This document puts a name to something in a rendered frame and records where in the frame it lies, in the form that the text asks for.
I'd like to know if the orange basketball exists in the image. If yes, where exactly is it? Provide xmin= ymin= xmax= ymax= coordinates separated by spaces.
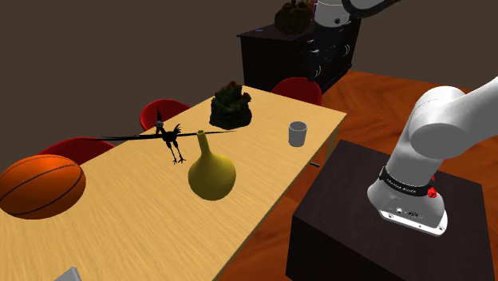
xmin=0 ymin=154 xmax=87 ymax=220

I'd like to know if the dark robot stand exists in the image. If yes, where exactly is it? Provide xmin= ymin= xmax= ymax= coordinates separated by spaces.
xmin=286 ymin=139 xmax=495 ymax=281

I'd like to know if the red chair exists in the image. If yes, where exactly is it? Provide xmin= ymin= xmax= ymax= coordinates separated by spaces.
xmin=38 ymin=136 xmax=117 ymax=166
xmin=271 ymin=77 xmax=323 ymax=107
xmin=139 ymin=98 xmax=192 ymax=133

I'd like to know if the wooden table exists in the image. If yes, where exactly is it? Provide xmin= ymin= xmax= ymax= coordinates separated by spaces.
xmin=0 ymin=85 xmax=348 ymax=281

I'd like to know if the black cabinet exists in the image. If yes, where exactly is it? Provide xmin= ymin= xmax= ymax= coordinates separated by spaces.
xmin=236 ymin=0 xmax=362 ymax=94

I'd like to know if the grey cup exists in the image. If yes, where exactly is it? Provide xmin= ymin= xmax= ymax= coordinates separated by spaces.
xmin=288 ymin=121 xmax=308 ymax=148

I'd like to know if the yellow vase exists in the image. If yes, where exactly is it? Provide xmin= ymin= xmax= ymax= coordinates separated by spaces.
xmin=188 ymin=129 xmax=238 ymax=202

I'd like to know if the black bird figure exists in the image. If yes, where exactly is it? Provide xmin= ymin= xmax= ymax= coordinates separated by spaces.
xmin=91 ymin=109 xmax=236 ymax=165

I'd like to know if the grey flat thing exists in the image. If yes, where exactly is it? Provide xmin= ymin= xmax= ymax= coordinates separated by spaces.
xmin=53 ymin=266 xmax=84 ymax=281

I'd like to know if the dark green bushy plant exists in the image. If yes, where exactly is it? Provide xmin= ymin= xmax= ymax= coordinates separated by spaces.
xmin=208 ymin=81 xmax=253 ymax=131

